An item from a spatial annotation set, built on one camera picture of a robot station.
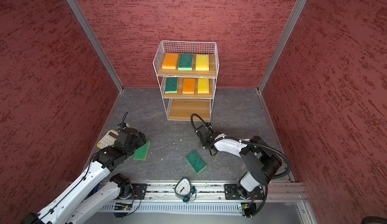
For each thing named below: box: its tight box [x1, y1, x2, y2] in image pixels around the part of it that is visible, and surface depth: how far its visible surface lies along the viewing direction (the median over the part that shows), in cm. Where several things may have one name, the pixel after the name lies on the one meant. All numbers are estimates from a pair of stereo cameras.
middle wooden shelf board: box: [163, 77, 214, 99], surface depth 87 cm
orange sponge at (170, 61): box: [161, 52, 179, 70], surface depth 76 cm
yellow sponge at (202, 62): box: [195, 53, 210, 71], surface depth 75 cm
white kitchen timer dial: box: [172, 177, 196, 203], surface depth 73 cm
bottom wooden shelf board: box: [168, 98, 211, 121], surface depth 111 cm
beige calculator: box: [96, 129, 119, 149], surface depth 93 cm
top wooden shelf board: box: [157, 53, 217, 78], surface depth 74 cm
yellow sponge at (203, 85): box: [197, 78, 210, 94], surface depth 88 cm
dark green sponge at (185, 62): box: [178, 53, 193, 71], surface depth 74 cm
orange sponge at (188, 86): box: [182, 77, 196, 94], surface depth 88 cm
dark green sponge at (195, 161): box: [184, 149, 207, 175], surface depth 85 cm
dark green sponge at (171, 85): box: [165, 77, 178, 94], surface depth 88 cm
